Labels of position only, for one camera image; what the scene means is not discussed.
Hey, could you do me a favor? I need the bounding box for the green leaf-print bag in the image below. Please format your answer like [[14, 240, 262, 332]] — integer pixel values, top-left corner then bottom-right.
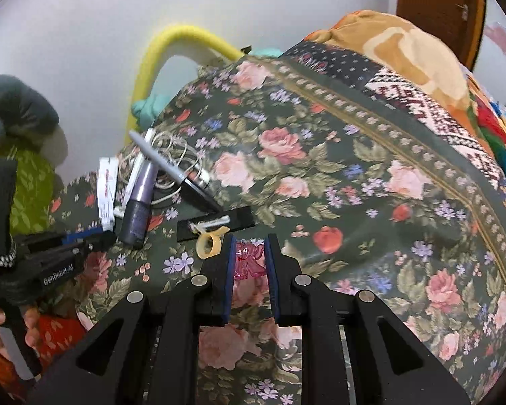
[[9, 145, 58, 236]]

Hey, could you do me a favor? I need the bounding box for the teal cloth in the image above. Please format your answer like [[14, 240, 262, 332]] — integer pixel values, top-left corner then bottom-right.
[[131, 46, 284, 122]]

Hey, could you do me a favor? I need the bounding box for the orange colourful patterned blanket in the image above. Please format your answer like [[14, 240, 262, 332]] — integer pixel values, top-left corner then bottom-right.
[[308, 10, 506, 165]]

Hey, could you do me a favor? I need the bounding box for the pink elephant figure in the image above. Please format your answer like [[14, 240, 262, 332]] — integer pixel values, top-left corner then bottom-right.
[[235, 238, 268, 281]]

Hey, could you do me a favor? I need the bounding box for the yellowish tape ring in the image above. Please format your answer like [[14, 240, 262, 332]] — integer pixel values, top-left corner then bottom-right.
[[196, 225, 231, 260]]

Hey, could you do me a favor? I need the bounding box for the silver and black pen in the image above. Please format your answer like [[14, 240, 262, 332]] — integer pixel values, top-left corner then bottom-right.
[[129, 131, 225, 216]]

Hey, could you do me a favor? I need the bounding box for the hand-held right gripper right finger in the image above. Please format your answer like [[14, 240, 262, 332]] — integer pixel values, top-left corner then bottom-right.
[[265, 233, 481, 405]]

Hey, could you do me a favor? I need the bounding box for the tangled white cable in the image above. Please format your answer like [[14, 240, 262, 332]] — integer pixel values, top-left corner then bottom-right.
[[114, 129, 214, 220]]

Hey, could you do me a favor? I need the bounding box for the red patterned cloth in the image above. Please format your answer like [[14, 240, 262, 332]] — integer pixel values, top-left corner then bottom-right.
[[37, 311, 94, 360]]

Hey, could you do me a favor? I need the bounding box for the white wardrobe with pink hearts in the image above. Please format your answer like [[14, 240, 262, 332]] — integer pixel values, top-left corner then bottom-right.
[[472, 0, 506, 108]]

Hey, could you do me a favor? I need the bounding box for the grey cloth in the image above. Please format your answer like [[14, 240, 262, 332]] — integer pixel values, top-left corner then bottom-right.
[[0, 75, 60, 149]]

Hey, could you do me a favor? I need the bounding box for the black flat strip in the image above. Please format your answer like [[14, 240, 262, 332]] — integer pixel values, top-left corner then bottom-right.
[[177, 207, 256, 242]]

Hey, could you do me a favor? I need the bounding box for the dark green floral blanket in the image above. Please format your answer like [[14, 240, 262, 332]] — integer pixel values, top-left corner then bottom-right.
[[46, 44, 506, 405]]

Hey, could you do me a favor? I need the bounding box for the brown wooden door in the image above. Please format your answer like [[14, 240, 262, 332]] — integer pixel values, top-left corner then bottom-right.
[[396, 0, 487, 72]]

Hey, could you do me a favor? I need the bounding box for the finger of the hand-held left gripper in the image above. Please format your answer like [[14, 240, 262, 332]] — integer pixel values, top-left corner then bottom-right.
[[66, 232, 118, 263], [61, 225, 105, 246]]

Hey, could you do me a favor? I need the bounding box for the purple cosmetic bottle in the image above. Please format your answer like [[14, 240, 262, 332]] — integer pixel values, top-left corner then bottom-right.
[[121, 158, 160, 249]]

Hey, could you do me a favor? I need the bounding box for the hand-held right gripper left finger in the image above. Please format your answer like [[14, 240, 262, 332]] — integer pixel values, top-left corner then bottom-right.
[[25, 234, 237, 405]]

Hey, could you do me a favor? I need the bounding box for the yellow foam tube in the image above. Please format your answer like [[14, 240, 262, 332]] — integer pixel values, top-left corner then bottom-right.
[[125, 25, 246, 136]]

